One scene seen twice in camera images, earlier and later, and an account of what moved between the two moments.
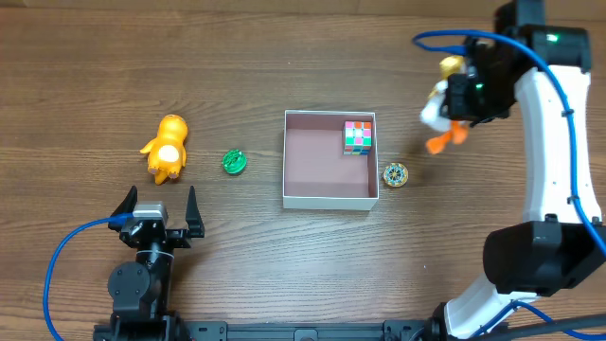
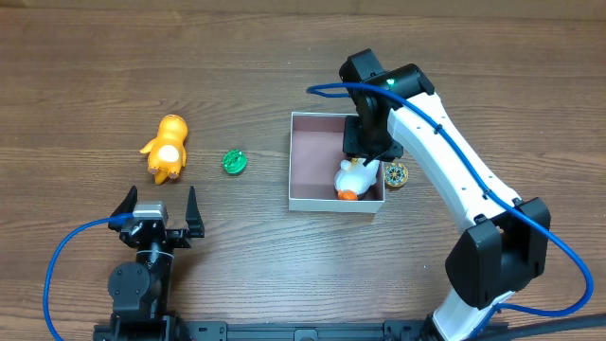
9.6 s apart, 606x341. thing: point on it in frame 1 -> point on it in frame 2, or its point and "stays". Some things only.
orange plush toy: [167, 153] stays
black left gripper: [170, 235] stays
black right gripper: [458, 98] -> [353, 140]
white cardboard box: [315, 172] stays
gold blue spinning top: [395, 174] stays
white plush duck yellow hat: [435, 114] -> [353, 178]
